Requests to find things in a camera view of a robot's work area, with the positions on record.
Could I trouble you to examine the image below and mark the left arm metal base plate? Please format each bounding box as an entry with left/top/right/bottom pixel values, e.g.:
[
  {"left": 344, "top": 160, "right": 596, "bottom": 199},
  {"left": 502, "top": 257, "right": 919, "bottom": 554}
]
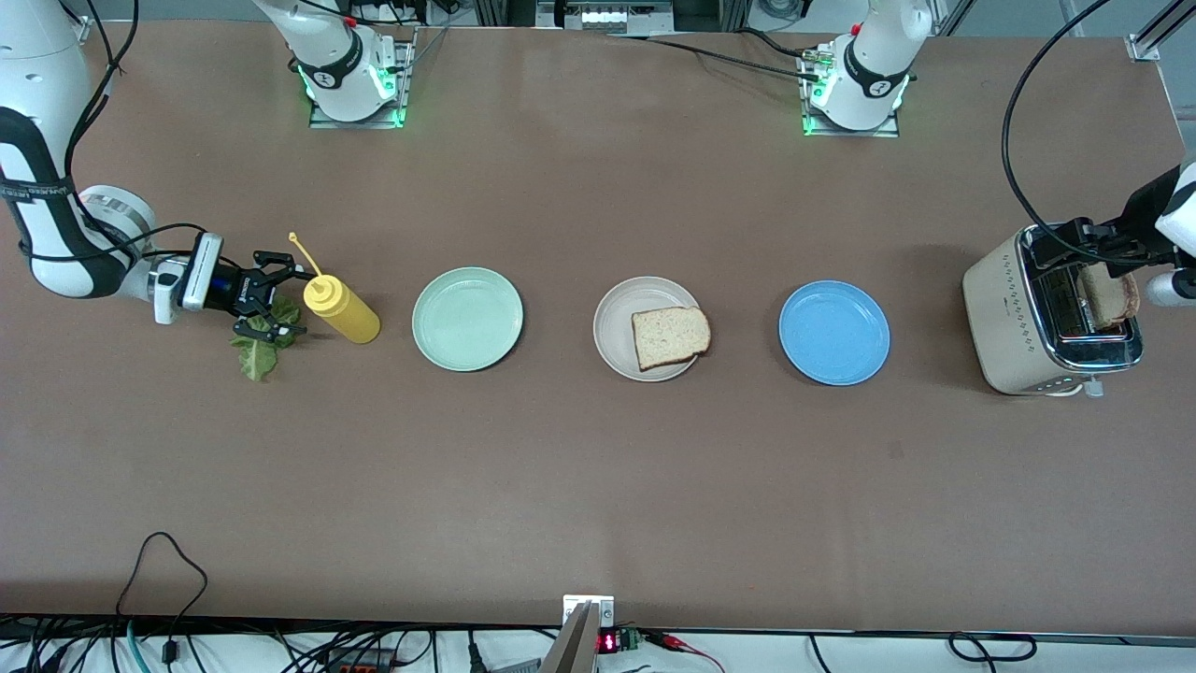
[{"left": 802, "top": 47, "right": 901, "bottom": 138}]

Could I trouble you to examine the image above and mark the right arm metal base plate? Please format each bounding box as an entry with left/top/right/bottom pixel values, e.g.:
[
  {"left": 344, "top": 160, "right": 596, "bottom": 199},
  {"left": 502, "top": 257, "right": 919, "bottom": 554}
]
[{"left": 308, "top": 28, "right": 417, "bottom": 130}]

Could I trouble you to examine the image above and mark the coiled black cable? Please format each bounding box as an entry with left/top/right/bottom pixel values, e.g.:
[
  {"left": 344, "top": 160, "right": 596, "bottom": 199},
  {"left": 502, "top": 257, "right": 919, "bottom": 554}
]
[{"left": 948, "top": 633, "right": 1038, "bottom": 663}]

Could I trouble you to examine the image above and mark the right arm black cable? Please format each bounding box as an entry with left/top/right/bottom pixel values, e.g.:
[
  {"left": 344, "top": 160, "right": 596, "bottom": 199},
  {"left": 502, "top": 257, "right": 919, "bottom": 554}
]
[{"left": 19, "top": 0, "right": 244, "bottom": 272}]

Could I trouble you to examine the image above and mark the beige plate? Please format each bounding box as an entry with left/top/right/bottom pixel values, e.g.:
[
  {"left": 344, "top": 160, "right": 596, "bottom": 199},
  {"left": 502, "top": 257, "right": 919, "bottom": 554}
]
[{"left": 592, "top": 276, "right": 704, "bottom": 383}]

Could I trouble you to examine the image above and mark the yellow mustard squeeze bottle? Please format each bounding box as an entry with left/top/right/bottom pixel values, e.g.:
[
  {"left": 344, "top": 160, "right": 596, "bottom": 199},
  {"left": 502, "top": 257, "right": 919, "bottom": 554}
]
[{"left": 288, "top": 232, "right": 382, "bottom": 345}]

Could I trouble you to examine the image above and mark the short black table cable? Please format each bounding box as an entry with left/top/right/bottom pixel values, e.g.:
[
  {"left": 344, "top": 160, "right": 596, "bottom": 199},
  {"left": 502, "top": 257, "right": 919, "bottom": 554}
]
[{"left": 738, "top": 28, "right": 819, "bottom": 59}]

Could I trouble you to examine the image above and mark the small metal bracket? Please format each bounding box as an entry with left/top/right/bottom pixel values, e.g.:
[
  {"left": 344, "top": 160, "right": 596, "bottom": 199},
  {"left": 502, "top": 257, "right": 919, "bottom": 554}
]
[{"left": 563, "top": 595, "right": 616, "bottom": 627}]

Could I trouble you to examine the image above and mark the beige chrome toaster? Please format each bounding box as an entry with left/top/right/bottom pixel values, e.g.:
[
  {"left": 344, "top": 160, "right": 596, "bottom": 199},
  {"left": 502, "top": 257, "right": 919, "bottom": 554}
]
[{"left": 962, "top": 222, "right": 1145, "bottom": 398}]

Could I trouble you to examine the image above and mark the blue plate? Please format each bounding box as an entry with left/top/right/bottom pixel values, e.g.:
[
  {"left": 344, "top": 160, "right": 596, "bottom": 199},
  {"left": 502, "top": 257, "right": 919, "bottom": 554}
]
[{"left": 778, "top": 280, "right": 891, "bottom": 387}]

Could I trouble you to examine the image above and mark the aluminium corner bracket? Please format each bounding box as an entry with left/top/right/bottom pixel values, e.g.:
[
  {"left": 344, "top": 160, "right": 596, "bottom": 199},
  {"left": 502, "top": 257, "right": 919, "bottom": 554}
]
[{"left": 1126, "top": 0, "right": 1196, "bottom": 64}]

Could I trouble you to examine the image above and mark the green lettuce leaf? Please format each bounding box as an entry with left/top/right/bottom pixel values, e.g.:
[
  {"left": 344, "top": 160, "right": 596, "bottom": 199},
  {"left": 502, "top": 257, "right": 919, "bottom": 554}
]
[{"left": 230, "top": 297, "right": 305, "bottom": 382}]

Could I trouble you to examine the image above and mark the long black table cable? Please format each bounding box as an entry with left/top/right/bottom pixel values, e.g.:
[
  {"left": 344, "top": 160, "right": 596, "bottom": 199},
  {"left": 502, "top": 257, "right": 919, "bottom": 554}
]
[{"left": 607, "top": 34, "right": 823, "bottom": 80}]

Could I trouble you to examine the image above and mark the grey electronics box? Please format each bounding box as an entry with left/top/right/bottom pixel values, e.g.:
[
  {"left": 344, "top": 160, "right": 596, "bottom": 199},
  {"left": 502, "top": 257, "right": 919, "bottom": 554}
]
[{"left": 537, "top": 0, "right": 674, "bottom": 34}]

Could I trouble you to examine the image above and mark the red wire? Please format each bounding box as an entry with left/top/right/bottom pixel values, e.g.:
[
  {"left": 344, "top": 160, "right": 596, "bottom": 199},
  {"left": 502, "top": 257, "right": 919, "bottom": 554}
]
[{"left": 645, "top": 631, "right": 725, "bottom": 673}]

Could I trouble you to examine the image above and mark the brown bread slice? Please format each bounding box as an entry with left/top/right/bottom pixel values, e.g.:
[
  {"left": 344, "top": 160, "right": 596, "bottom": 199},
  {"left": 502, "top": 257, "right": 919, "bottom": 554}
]
[
  {"left": 632, "top": 306, "right": 712, "bottom": 372},
  {"left": 1075, "top": 265, "right": 1141, "bottom": 330}
]

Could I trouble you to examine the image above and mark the thin black looped cable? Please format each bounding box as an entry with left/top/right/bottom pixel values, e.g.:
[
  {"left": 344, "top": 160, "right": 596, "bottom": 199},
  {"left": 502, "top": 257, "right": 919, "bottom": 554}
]
[{"left": 114, "top": 531, "right": 209, "bottom": 669}]

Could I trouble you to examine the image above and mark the pale green plate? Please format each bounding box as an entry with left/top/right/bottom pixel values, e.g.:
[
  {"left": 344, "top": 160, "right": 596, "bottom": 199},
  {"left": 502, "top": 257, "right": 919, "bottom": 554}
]
[{"left": 412, "top": 267, "right": 524, "bottom": 373}]

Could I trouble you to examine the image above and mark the grey metal bar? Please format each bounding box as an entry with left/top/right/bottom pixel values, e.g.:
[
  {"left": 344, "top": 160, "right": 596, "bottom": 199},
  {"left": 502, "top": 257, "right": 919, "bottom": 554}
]
[{"left": 539, "top": 603, "right": 599, "bottom": 673}]

